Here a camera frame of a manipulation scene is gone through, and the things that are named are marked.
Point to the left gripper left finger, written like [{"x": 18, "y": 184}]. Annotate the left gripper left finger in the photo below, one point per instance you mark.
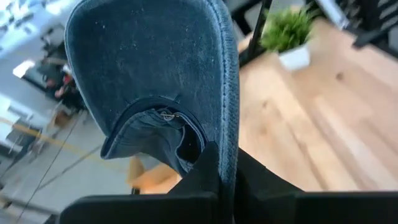
[{"x": 205, "y": 177}]

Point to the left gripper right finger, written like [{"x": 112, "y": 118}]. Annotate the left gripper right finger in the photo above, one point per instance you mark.
[{"x": 258, "y": 196}]

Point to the blue denim baseball cap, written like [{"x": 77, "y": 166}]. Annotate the blue denim baseball cap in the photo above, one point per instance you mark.
[{"x": 149, "y": 56}]

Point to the green plant in white pot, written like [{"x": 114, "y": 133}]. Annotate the green plant in white pot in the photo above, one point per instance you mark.
[{"x": 289, "y": 28}]

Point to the black aluminium frame rail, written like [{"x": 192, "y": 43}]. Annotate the black aluminium frame rail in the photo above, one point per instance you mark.
[{"x": 257, "y": 31}]

